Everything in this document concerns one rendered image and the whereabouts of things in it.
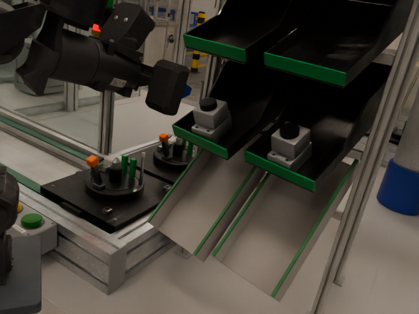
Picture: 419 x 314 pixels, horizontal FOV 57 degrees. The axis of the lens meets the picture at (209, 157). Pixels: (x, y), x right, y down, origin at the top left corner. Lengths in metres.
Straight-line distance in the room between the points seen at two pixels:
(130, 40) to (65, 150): 0.78
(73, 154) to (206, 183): 0.53
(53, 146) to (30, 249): 0.68
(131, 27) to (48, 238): 0.51
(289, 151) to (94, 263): 0.45
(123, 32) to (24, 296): 0.34
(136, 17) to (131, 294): 0.55
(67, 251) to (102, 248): 0.11
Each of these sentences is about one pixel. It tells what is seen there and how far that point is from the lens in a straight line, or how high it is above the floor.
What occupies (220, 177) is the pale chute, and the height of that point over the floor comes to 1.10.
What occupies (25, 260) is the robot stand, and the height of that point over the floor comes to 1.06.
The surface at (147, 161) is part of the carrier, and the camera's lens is 1.13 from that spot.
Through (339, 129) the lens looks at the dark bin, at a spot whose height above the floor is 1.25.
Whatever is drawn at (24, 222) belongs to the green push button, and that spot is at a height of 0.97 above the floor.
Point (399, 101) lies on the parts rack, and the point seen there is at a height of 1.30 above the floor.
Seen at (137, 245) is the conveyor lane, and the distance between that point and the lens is 0.85.
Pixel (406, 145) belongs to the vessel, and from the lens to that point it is 1.42.
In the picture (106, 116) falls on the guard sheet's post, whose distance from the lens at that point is 1.14.
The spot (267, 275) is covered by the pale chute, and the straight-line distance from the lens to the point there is 0.70.
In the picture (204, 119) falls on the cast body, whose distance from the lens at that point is 0.66.
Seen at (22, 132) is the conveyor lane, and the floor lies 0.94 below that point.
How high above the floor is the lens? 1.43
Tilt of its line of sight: 22 degrees down
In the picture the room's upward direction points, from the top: 9 degrees clockwise
